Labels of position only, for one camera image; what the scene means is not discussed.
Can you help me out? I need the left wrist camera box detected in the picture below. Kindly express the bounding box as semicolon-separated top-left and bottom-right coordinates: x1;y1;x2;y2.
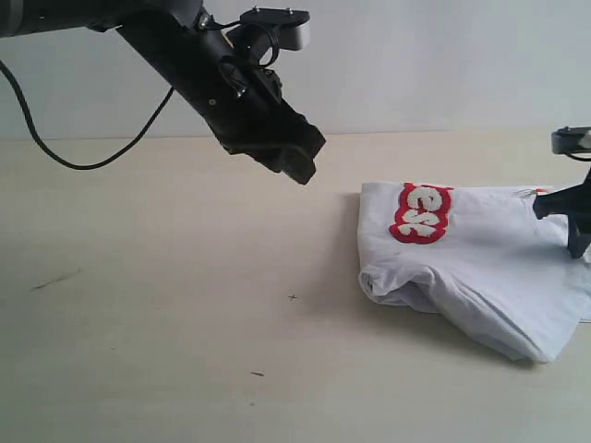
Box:
239;6;311;51

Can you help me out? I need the white t-shirt red lettering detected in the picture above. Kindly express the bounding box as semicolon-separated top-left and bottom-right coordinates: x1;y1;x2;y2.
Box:
357;182;590;363

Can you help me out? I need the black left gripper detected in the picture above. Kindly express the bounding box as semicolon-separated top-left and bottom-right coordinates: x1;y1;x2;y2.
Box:
184;30;326;185

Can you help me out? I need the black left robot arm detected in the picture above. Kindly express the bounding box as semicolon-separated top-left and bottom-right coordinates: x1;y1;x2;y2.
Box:
1;1;326;185

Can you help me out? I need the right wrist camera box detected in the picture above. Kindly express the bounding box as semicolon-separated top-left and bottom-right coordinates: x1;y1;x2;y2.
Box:
551;126;590;155

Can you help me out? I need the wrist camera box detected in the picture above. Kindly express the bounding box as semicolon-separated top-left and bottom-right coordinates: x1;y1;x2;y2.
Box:
239;6;311;51
551;126;590;155

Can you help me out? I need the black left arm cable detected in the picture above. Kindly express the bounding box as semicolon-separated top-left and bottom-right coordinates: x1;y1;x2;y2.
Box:
0;59;176;170

